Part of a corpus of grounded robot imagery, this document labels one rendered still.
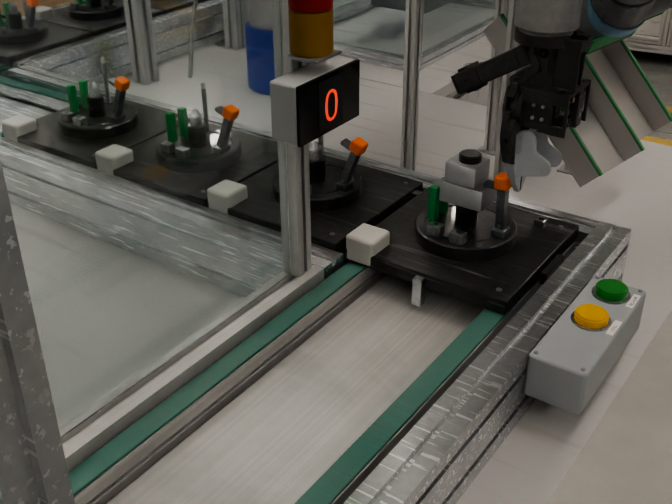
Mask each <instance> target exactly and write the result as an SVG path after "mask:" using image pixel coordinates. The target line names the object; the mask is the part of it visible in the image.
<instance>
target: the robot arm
mask: <svg viewBox="0 0 672 504"><path fill-rule="evenodd" d="M582 5H583V0H516V6H515V16H514V24H515V26H516V27H515V37H514V40H515V41H516V42H517V43H519V44H521V45H519V46H517V47H515V48H512V49H510V50H508V51H506V52H503V53H501V54H499V55H497V56H494V57H492V58H490V59H488V60H485V61H483V62H480V63H479V62H478V61H476V62H473V63H467V64H465V65H464V67H462V68H460V69H458V70H457V71H458V73H456V74H455V75H453V76H451V79H452V82H453V84H454V86H455V89H456V91H457V93H458V94H461V93H464V92H467V94H468V93H470V92H473V91H479V90H480V89H481V88H482V87H484V86H486V85H488V83H487V82H489V81H492V80H494V79H496V78H499V77H501V76H503V75H506V74H508V73H510V72H513V71H515V70H517V69H520V68H522V67H524V66H527V65H529V64H531V63H532V64H533V65H530V66H527V67H525V68H523V69H521V70H519V71H518V72H516V73H515V74H513V75H512V76H510V79H509V81H510V83H509V86H508V88H507V90H506V92H505V97H504V103H503V108H502V123H501V130H500V148H501V157H502V161H503V163H504V168H505V171H506V173H507V176H508V178H509V180H510V183H511V185H512V187H513V190H514V191H516V192H519V191H520V190H522V187H523V184H524V181H525V178H526V177H543V176H547V175H548V174H549V173H550V171H551V167H557V166H558V165H560V164H561V162H562V154H561V152H560V151H559V150H558V149H556V148H555V147H554V146H552V145H551V144H550V143H549V141H548V135H550V136H555V137H559V138H565V133H566V129H567V128H568V127H573V128H576V127H577V126H578V125H579V124H580V123H581V120H582V121H585V120H586V114H587V107H588V100H589V93H590V86H591V80H588V79H583V71H584V63H585V56H586V50H587V49H589V48H590V47H591V46H592V40H593V35H590V34H584V33H578V32H577V29H578V28H579V26H580V20H581V12H582ZM670 8H672V0H589V2H588V6H587V13H588V18H589V21H590V22H591V24H592V25H593V27H594V28H595V29H596V30H597V31H599V32H600V33H602V34H604V35H606V36H610V37H623V36H626V35H629V34H631V33H633V32H634V31H635V30H636V29H637V28H639V27H640V26H641V25H642V24H643V23H644V22H645V20H646V18H648V17H650V16H653V15H655V14H658V13H660V12H663V11H665V10H668V9H670ZM585 91H586V96H585V103H584V110H583V111H582V109H583V102H584V95H585Z"/></svg>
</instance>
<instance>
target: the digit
mask: <svg viewBox="0 0 672 504"><path fill-rule="evenodd" d="M341 121H343V72H341V73H339V74H337V75H335V76H333V77H331V78H329V79H326V80H324V81H322V82H320V83H319V133H321V132H323V131H325V130H326V129H328V128H330V127H332V126H334V125H336V124H338V123H339V122H341Z"/></svg>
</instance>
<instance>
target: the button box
mask: <svg viewBox="0 0 672 504"><path fill-rule="evenodd" d="M603 279H604V278H601V277H599V276H594V277H593V278H592V279H591V280H590V281H589V283H588V284H587V285H586V286H585V287H584V289H583V290H582V291H581V292H580V293H579V295H578V296H577V297H576V298H575V299H574V301H573V302H572V303H571V304H570V305H569V307H568V308H567V309H566V310H565V311H564V313H563V314H562V315H561V316H560V317H559V319H558V320H557V321H556V322H555V323H554V325H553V326H552V327H551V328H550V329H549V331H548V332H547V333H546V334H545V335H544V337H543V338H542V339H541V340H540V341H539V343H538V344H537V345H536V346H535V347H534V349H533V350H532V351H531V352H530V353H529V356H528V363H527V371H526V379H525V386H524V394H526V395H528V396H530V397H533V398H535V399H538V400H541V401H543V402H546V403H548V404H551V405H553V406H556V407H558V408H561V409H564V410H566V411H569V412H571V413H574V414H576V415H580V414H581V413H582V411H583V410H584V408H585V407H586V405H587V404H588V402H589V401H590V399H591V398H592V396H593V395H594V394H595V392H596V391H597V389H598V388H599V386H600V385H601V383H602V382H603V380H604V379H605V377H606V376H607V374H608V373H609V371H610V370H611V369H612V367H613V366H614V364H615V363H616V361H617V360H618V358H619V357H620V355H621V354H622V352H623V351H624V349H625V348H626V347H627V345H628V344H629V342H630V341H631V339H632V338H633V336H634V335H635V333H636V332H637V330H638V329H639V326H640V321H641V316H642V311H643V306H644V301H645V296H646V292H645V291H644V290H641V289H637V288H634V287H631V286H627V287H628V289H629V291H628V297H627V298H626V299H625V300H623V301H619V302H612V301H607V300H604V299H602V298H600V297H598V296H597V295H596V293H595V287H596V283H597V282H598V281H600V280H603ZM583 304H595V305H598V306H601V307H603V308H604V309H605V310H606V311H607V312H608V313H609V320H608V324H607V325H606V326H605V327H602V328H596V329H595V328H587V327H584V326H582V325H580V324H578V323H577V322H576V321H575V319H574V313H575V309H576V308H577V307H578V306H580V305H583Z"/></svg>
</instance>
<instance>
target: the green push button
mask: <svg viewBox="0 0 672 504"><path fill-rule="evenodd" d="M628 291H629V289H628V287H627V285H625V284H624V283H623V282H621V281H619V280H615V279H603V280H600V281H598V282H597V283H596V287H595V293H596V295H597V296H598V297H600V298H602V299H604V300H607V301H612V302H619V301H623V300H625V299H626V298H627V297H628Z"/></svg>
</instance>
